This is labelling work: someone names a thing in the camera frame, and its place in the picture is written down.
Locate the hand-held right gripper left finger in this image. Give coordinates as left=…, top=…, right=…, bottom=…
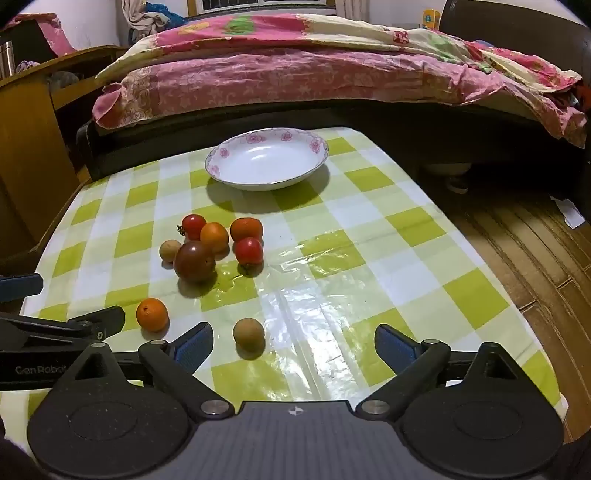
left=69, top=322, right=235, bottom=420

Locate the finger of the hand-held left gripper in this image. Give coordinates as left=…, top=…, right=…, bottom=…
left=0, top=273, right=43, bottom=303
left=0, top=305, right=126, bottom=352

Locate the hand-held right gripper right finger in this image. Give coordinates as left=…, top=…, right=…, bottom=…
left=353, top=324, right=525, bottom=422

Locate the dark purple tomato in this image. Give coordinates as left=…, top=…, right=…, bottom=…
left=174, top=241, right=217, bottom=283

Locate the red cherry tomato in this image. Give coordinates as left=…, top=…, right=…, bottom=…
left=235, top=237, right=264, bottom=267
left=177, top=214, right=208, bottom=241

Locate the small orange mandarin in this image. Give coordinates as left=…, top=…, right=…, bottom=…
left=200, top=222, right=230, bottom=254

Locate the white floral rimmed plate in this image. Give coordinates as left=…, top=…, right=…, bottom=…
left=205, top=128, right=329, bottom=191

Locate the green checkered tablecloth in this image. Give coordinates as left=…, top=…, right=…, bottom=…
left=0, top=126, right=570, bottom=462

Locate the brown wooden cabinet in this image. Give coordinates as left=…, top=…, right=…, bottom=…
left=0, top=45, right=131, bottom=260

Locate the dark wooden bed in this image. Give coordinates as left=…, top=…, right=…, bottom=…
left=76, top=0, right=591, bottom=185

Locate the white paper scrap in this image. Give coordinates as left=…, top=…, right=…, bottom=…
left=549, top=196, right=586, bottom=229

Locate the steel thermos flask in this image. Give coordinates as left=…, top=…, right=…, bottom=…
left=0, top=41, right=17, bottom=79

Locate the pink cloth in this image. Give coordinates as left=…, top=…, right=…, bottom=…
left=0, top=13, right=77, bottom=57

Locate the bed with pink blanket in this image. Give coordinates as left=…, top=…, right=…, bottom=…
left=91, top=11, right=588, bottom=148

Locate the pile of clothes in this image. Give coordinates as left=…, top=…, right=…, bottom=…
left=121, top=0, right=186, bottom=36

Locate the barred window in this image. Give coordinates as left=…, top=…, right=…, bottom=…
left=194, top=0, right=338, bottom=14

